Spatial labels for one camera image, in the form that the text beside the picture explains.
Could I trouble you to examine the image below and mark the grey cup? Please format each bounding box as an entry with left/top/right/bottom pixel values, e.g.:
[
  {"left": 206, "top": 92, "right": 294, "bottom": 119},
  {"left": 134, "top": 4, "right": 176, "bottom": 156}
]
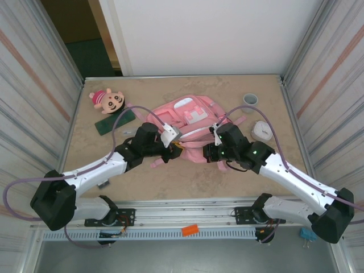
[{"left": 242, "top": 93, "right": 259, "bottom": 114}]

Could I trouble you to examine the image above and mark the black wired connector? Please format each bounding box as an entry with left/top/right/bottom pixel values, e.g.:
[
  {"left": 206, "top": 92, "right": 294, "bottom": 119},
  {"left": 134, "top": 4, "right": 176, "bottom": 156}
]
[
  {"left": 99, "top": 229, "right": 127, "bottom": 238},
  {"left": 254, "top": 226, "right": 275, "bottom": 245}
]

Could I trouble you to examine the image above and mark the green pencil case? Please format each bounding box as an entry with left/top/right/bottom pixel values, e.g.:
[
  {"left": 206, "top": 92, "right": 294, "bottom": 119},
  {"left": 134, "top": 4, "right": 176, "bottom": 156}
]
[{"left": 94, "top": 109, "right": 136, "bottom": 137}]

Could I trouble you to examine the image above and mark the pink backpack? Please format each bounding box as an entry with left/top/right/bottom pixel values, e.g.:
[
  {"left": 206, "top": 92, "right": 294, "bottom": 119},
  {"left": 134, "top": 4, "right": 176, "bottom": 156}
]
[{"left": 135, "top": 94, "right": 247, "bottom": 173}]

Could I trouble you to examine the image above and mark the blue binder clip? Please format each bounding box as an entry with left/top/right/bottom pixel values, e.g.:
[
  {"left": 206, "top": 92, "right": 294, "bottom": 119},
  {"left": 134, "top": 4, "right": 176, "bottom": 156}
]
[{"left": 299, "top": 227, "right": 317, "bottom": 250}]

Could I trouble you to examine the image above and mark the slotted grey cable duct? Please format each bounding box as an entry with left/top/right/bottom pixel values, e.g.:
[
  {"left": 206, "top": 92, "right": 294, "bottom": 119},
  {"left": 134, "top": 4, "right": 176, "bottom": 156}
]
[{"left": 41, "top": 229, "right": 257, "bottom": 242}]

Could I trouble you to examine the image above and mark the plush doll with pink hat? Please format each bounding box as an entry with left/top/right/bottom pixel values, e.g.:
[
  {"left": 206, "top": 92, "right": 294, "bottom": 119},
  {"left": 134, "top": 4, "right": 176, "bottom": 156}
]
[{"left": 89, "top": 87, "right": 127, "bottom": 115}]

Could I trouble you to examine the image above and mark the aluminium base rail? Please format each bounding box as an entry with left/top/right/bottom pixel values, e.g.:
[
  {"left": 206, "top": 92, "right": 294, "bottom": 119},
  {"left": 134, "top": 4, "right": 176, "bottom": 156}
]
[{"left": 30, "top": 198, "right": 341, "bottom": 230}]

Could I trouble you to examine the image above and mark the white rounded square case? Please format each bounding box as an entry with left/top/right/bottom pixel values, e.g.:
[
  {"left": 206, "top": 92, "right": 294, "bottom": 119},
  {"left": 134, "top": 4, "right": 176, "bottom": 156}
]
[{"left": 250, "top": 121, "right": 271, "bottom": 142}]

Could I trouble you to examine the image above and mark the orange plastic connector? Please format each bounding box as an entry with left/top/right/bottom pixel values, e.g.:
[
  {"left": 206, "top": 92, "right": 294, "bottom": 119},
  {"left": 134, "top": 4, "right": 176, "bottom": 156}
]
[{"left": 181, "top": 224, "right": 199, "bottom": 237}]

